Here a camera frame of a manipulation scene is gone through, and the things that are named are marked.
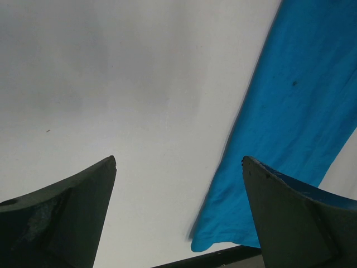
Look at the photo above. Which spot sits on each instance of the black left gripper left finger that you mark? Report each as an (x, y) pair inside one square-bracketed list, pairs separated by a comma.
[(61, 224)]

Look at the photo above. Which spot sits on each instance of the blue t shirt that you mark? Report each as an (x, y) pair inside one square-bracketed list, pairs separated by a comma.
[(298, 113)]

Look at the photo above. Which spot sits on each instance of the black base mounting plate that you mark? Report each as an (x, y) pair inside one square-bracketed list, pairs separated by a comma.
[(217, 259)]

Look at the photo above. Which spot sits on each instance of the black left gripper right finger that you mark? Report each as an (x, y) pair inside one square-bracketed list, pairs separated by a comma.
[(297, 224)]

